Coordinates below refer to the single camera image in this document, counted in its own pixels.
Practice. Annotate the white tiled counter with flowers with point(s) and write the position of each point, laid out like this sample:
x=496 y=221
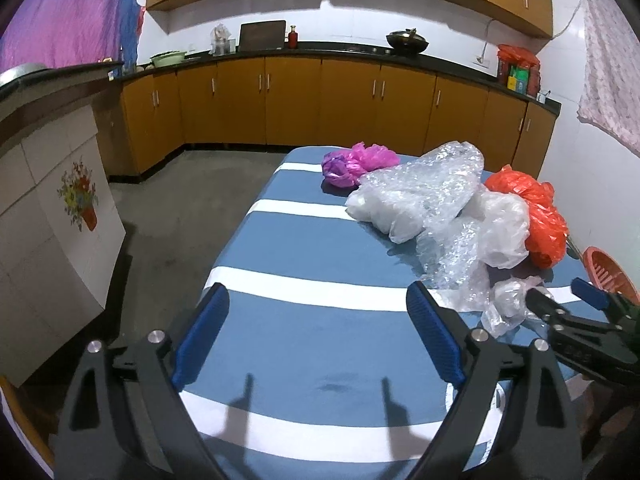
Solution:
x=60 y=229

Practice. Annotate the green basin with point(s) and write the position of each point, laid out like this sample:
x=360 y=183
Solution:
x=168 y=58

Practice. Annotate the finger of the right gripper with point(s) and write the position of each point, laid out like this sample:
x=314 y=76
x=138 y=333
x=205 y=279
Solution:
x=545 y=308
x=596 y=297

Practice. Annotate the dark cutting board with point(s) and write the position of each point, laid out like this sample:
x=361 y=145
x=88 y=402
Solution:
x=262 y=36

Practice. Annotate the red plastic trash basket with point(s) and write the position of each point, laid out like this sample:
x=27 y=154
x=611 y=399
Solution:
x=605 y=273

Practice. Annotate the purple hanging sheet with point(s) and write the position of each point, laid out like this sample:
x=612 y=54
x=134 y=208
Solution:
x=61 y=33

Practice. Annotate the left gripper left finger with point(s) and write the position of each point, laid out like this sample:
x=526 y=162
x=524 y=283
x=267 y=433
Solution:
x=123 y=417

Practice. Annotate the small clear plastic bag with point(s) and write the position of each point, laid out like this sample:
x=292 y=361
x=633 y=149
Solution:
x=507 y=309

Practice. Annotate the red bag with boxes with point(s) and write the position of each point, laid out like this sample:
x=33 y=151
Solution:
x=518 y=70

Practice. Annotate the black wok on stove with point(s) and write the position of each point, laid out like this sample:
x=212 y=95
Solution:
x=407 y=42

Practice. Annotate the clear jar with bag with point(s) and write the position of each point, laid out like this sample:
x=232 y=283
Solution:
x=221 y=40

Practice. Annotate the orange plastic bag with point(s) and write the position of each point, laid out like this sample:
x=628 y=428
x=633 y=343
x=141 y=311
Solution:
x=548 y=230

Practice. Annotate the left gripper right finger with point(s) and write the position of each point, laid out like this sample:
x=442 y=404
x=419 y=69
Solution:
x=511 y=417

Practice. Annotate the white translucent plastic bag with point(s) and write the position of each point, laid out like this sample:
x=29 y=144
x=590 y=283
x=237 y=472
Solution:
x=502 y=229

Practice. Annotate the blue white striped tablecloth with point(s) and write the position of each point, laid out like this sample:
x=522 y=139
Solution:
x=318 y=372

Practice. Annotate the wall power socket with cord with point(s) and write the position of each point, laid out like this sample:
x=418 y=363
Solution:
x=481 y=59

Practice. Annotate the red bottle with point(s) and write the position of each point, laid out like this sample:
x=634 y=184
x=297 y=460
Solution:
x=292 y=38

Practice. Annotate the lower wooden kitchen cabinets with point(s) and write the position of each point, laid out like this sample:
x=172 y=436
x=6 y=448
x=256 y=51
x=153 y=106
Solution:
x=288 y=101

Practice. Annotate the magenta plastic bag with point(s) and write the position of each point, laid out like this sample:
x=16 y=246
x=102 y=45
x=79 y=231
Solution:
x=343 y=168

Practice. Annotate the pink floral hanging cloth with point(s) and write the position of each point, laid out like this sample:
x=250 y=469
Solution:
x=610 y=99

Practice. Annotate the clear bubble wrap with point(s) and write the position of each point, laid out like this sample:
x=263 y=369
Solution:
x=450 y=165

